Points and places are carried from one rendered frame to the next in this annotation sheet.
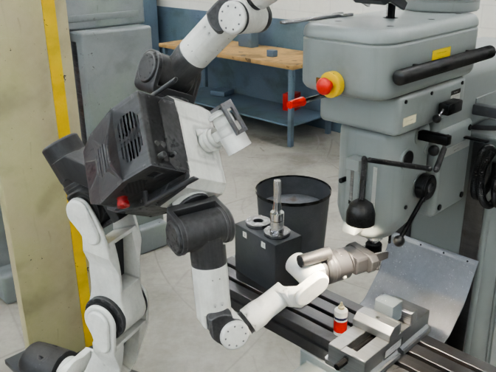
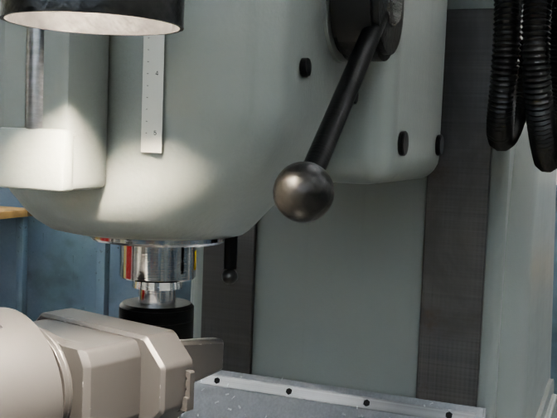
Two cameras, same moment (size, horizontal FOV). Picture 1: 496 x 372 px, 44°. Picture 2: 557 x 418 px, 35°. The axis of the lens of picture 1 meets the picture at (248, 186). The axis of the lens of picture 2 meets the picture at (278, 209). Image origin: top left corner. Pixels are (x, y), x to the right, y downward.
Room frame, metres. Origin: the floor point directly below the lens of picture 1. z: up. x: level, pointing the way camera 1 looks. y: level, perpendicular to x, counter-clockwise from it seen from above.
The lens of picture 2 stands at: (1.04, -0.21, 1.37)
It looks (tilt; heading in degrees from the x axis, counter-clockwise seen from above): 4 degrees down; 337
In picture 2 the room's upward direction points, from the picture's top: 2 degrees clockwise
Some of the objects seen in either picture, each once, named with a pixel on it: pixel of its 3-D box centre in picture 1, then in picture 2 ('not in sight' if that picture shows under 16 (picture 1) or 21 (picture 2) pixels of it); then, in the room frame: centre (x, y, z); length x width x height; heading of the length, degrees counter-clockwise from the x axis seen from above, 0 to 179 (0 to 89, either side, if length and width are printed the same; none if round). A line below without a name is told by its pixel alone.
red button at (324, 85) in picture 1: (325, 85); not in sight; (1.40, -0.18, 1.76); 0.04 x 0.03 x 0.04; 45
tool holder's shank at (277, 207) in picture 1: (277, 195); not in sight; (1.88, -0.10, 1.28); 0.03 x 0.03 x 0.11
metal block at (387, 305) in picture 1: (387, 308); not in sight; (1.53, -0.40, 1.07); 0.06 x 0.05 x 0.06; 46
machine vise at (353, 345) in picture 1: (381, 330); not in sight; (1.51, -0.38, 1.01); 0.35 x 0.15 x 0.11; 136
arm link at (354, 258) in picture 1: (348, 262); (38, 386); (1.53, -0.28, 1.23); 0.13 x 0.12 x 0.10; 30
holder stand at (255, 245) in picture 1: (267, 251); not in sight; (1.92, -0.07, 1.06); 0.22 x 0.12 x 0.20; 38
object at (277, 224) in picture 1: (277, 222); not in sight; (1.88, -0.10, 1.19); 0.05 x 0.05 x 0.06
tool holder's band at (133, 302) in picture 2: (373, 244); (157, 309); (1.58, -0.36, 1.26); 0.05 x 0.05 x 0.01
